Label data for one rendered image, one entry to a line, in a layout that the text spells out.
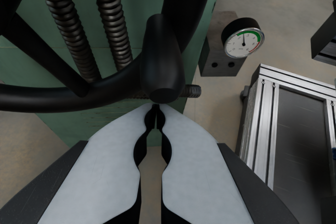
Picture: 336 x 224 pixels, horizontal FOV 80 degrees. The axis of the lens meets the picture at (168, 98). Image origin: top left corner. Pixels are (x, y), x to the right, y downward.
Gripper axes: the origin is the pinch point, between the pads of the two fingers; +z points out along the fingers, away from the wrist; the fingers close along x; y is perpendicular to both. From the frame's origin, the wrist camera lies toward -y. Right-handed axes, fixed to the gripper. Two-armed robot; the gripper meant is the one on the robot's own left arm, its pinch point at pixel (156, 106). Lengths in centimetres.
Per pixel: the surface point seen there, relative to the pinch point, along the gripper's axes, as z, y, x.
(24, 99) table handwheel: 7.4, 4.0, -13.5
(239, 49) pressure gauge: 22.3, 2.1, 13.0
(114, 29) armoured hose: 11.3, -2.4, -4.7
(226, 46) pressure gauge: 21.4, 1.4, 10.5
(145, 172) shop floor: 48, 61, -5
